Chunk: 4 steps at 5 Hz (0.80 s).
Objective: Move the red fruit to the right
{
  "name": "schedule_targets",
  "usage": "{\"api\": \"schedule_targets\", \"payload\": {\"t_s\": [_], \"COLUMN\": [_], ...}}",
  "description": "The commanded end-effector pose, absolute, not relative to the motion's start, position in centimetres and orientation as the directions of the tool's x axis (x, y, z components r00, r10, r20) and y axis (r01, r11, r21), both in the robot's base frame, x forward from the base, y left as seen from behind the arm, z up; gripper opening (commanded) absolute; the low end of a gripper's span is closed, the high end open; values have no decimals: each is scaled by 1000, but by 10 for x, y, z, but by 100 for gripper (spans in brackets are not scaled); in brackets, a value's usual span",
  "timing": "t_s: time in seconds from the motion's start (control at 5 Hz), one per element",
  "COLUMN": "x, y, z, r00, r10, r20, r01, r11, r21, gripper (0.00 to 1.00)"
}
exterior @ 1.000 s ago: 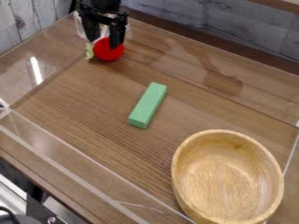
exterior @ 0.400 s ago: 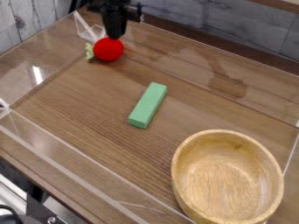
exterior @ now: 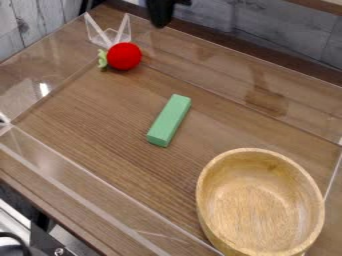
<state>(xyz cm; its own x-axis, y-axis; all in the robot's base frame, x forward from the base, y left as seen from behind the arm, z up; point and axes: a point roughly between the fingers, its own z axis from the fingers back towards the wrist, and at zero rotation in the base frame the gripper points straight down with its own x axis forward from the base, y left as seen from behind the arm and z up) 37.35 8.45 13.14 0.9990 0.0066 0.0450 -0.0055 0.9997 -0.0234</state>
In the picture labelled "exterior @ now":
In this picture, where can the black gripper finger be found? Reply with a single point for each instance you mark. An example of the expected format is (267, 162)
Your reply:
(161, 10)

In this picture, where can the red toy fruit green leaves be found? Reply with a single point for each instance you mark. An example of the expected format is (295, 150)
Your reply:
(122, 57)

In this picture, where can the green rectangular block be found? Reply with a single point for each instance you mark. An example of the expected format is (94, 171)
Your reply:
(169, 120)

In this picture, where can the light wooden bowl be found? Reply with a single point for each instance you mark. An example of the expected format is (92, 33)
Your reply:
(259, 205)

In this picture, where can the clear acrylic tray enclosure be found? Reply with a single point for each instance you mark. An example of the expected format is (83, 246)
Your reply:
(103, 146)

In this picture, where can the black equipment with cable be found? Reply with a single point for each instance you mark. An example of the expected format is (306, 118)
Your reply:
(39, 245)

